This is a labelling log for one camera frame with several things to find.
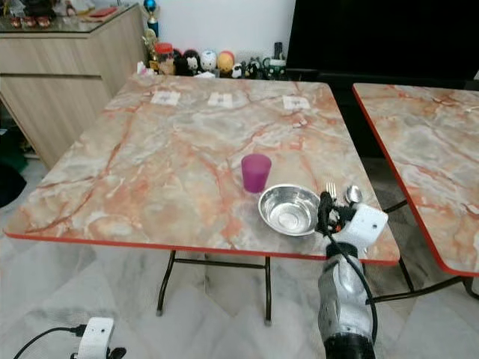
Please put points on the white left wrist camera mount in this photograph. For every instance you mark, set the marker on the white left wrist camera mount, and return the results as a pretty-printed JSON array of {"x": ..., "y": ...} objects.
[{"x": 96, "y": 336}]

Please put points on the marble table with red edge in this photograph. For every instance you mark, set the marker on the marble table with red edge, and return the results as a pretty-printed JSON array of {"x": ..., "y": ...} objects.
[{"x": 426, "y": 149}]

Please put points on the dark bag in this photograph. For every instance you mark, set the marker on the dark bag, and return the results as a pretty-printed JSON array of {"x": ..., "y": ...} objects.
[{"x": 11, "y": 168}]

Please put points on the blue ball trophy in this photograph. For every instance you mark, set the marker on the blue ball trophy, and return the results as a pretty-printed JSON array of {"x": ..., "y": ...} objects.
[{"x": 152, "y": 10}]

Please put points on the silver metal spoon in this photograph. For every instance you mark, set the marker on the silver metal spoon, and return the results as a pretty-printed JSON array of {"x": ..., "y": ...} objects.
[{"x": 353, "y": 194}]

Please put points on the white paper label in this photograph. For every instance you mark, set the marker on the white paper label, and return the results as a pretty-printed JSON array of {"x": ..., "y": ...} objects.
[
  {"x": 296, "y": 103},
  {"x": 221, "y": 99},
  {"x": 165, "y": 98}
]

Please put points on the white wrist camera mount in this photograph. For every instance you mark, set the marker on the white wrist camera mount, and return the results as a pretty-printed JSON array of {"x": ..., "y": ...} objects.
[
  {"x": 365, "y": 224},
  {"x": 96, "y": 336}
]

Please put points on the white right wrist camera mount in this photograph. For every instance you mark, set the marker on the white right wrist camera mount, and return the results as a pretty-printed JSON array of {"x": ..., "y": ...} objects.
[{"x": 365, "y": 224}]

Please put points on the flat red item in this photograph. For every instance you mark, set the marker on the flat red item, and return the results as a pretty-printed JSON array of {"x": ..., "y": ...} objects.
[{"x": 104, "y": 12}]

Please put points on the dark green figurine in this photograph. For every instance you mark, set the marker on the dark green figurine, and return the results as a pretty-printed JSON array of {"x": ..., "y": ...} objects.
[{"x": 273, "y": 67}]

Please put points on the black television screen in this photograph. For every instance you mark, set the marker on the black television screen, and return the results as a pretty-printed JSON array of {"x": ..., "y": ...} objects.
[{"x": 382, "y": 34}]

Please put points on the purple plastic cup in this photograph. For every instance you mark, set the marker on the purple plastic cup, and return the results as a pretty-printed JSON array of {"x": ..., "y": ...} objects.
[{"x": 256, "y": 173}]

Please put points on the small panda figurine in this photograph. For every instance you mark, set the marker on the small panda figurine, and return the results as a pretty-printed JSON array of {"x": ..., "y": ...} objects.
[{"x": 238, "y": 71}]

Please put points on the marble top folding table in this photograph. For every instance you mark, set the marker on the marble top folding table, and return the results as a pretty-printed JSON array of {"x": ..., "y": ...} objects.
[{"x": 165, "y": 157}]

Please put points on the silver metal fork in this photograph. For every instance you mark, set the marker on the silver metal fork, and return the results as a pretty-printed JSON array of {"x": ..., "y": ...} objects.
[{"x": 330, "y": 188}]

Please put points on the white round doll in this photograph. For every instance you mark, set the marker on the white round doll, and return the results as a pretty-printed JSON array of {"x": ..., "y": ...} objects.
[{"x": 208, "y": 60}]

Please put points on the stainless steel bowl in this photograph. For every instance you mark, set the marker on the stainless steel bowl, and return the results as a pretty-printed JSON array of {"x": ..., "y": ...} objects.
[{"x": 288, "y": 211}]

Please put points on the black round doll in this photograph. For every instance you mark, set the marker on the black round doll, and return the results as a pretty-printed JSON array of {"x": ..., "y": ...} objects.
[{"x": 187, "y": 63}]

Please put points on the light wooden cabinet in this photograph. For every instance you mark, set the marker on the light wooden cabinet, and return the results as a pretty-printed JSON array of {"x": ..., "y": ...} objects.
[{"x": 67, "y": 82}]

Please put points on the orange yellow round doll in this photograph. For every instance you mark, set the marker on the orange yellow round doll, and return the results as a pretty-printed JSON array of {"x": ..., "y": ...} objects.
[{"x": 226, "y": 63}]

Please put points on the red lid jar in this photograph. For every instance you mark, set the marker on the red lid jar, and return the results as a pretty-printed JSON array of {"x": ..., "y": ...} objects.
[{"x": 165, "y": 60}]

